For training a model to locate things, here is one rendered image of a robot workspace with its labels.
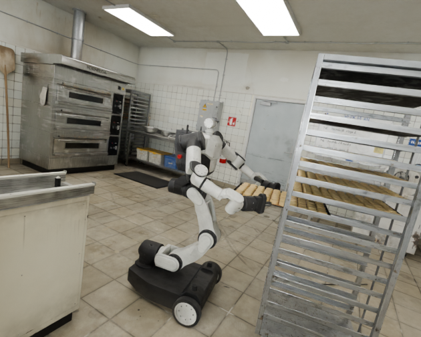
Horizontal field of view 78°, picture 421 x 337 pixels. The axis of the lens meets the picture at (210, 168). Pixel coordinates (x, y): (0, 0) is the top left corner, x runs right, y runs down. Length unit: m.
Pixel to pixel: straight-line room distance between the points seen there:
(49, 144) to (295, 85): 4.58
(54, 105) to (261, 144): 3.89
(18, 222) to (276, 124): 4.80
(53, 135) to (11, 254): 3.74
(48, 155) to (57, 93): 1.04
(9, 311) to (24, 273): 0.19
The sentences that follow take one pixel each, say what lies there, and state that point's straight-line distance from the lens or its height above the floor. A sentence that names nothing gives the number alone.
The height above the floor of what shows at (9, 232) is 0.73.
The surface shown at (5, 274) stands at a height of 0.52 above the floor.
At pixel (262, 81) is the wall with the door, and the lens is 5.72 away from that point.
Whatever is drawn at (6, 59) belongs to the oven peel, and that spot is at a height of 1.82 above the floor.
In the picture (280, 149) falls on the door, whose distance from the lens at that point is 5.49.
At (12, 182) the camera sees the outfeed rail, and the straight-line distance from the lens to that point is 1.79.
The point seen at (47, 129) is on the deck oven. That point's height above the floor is 0.80.
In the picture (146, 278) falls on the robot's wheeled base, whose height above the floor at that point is 0.17.
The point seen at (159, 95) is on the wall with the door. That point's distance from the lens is 7.00.
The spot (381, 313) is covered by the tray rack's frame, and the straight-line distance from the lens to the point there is 1.86.
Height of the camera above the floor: 1.37
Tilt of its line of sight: 10 degrees down
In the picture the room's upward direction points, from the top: 10 degrees clockwise
